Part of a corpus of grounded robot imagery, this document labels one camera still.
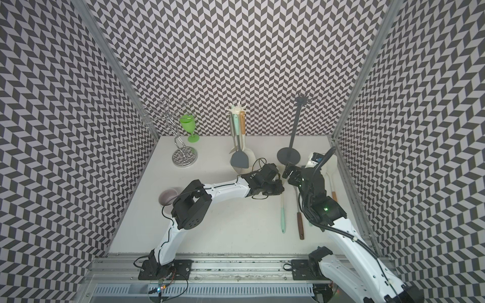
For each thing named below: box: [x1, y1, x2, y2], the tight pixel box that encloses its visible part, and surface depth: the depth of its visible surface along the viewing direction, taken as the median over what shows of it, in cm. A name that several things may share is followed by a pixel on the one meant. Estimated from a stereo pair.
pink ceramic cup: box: [158, 188, 179, 206], surface depth 86 cm
